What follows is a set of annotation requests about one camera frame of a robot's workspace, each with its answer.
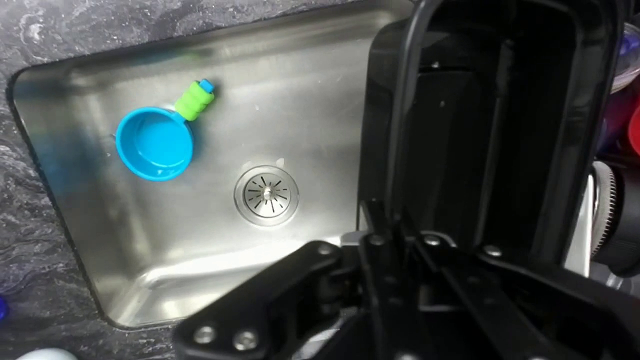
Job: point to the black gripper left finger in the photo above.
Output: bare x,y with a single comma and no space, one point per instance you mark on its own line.
267,300

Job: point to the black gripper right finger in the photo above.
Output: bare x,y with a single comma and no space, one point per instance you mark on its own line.
520,306

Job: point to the round metal sink drain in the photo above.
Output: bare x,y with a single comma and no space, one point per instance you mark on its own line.
267,195

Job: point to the stainless steel sink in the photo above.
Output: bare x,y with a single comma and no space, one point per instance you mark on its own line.
267,100

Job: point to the small white bowl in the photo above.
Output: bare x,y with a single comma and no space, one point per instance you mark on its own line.
50,355

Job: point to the red plastic cup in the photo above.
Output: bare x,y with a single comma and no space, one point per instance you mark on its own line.
635,131

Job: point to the clear drinking glass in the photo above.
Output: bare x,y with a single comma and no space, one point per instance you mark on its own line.
628,61

